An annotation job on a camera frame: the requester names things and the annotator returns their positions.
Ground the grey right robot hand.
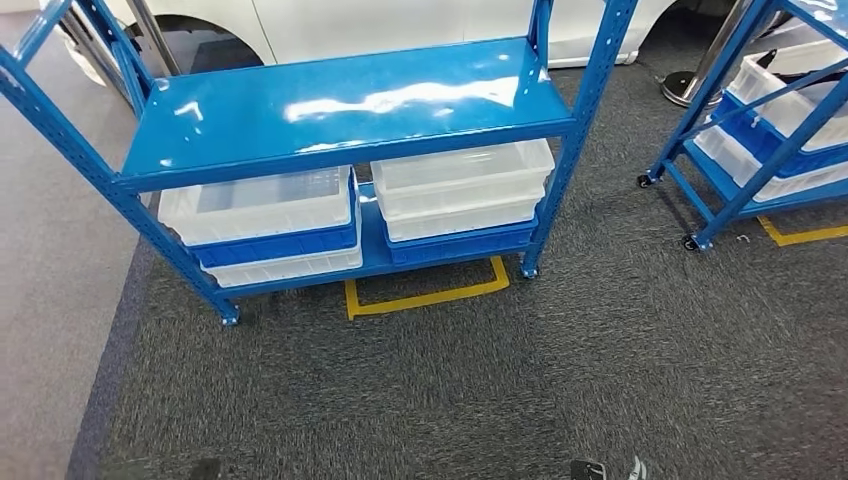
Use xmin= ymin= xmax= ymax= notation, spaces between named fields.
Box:
xmin=569 ymin=455 xmax=650 ymax=480

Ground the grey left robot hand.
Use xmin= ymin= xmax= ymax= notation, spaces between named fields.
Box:
xmin=188 ymin=457 xmax=224 ymax=480

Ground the blue metal shelf rack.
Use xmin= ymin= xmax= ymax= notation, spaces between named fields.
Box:
xmin=0 ymin=0 xmax=641 ymax=328

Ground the blue wheeled metal cart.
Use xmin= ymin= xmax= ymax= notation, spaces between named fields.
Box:
xmin=636 ymin=0 xmax=848 ymax=254

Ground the round metal stand base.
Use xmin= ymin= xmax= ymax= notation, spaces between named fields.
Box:
xmin=660 ymin=68 xmax=725 ymax=110

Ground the white car with red stripe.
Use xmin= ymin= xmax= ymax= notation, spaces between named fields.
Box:
xmin=39 ymin=0 xmax=796 ymax=89

